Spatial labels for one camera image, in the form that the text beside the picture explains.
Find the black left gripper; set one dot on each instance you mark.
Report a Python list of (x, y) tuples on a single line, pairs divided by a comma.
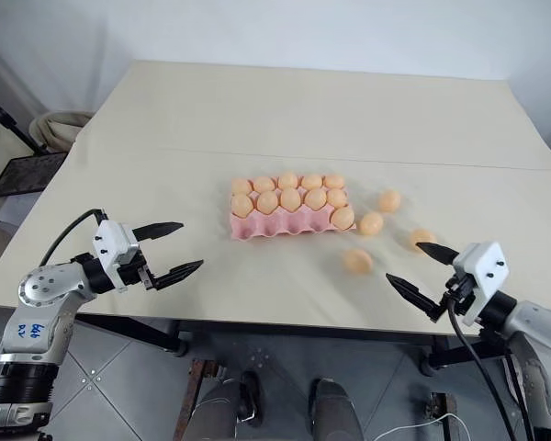
[(135, 273)]

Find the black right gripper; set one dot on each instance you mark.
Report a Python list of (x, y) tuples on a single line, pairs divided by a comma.
[(459, 291)]

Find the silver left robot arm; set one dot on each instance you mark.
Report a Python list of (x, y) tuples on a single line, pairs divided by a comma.
[(41, 303)]

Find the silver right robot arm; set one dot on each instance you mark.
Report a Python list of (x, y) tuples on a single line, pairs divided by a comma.
[(532, 335)]

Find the pink egg tray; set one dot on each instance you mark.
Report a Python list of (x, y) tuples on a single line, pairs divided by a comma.
[(275, 226)]

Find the black mesh tray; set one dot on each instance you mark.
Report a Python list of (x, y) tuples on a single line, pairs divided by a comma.
[(27, 173)]

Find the orange egg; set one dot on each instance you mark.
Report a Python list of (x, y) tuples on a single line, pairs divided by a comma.
[(311, 182), (336, 197), (343, 218), (357, 261), (424, 236), (315, 199), (242, 205), (267, 202), (264, 184), (288, 180), (241, 185), (334, 181), (290, 199), (372, 223), (389, 200)]

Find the beige cloth bag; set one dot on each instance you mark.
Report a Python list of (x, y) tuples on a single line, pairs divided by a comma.
[(57, 131)]

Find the dark grey rounded shape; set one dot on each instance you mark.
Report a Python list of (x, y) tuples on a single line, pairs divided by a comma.
[(335, 411), (229, 409)]

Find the black tripod stand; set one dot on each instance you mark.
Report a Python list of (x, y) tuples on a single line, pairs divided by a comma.
[(9, 124)]

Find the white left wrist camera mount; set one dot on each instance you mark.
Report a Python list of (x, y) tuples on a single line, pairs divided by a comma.
[(114, 245)]

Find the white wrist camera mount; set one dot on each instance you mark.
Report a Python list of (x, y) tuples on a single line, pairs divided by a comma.
[(114, 245), (482, 268)]

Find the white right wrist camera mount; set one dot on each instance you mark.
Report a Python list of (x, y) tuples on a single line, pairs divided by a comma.
[(482, 268)]

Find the black metal table frame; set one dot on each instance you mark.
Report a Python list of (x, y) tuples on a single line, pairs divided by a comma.
[(138, 331)]

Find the rusty metal bracket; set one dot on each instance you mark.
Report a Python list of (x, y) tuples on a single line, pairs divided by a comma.
[(443, 413), (201, 383)]

